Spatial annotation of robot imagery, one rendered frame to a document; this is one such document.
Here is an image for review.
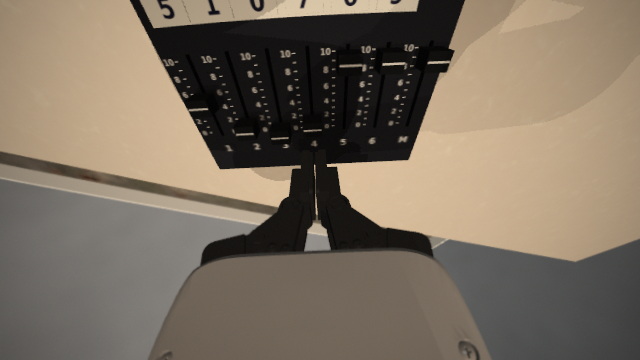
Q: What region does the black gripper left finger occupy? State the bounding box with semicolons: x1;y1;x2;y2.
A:
200;150;316;265

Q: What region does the black lighting desk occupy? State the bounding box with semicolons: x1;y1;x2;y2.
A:
130;0;465;169

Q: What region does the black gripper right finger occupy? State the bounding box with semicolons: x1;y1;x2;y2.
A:
315;149;433;257

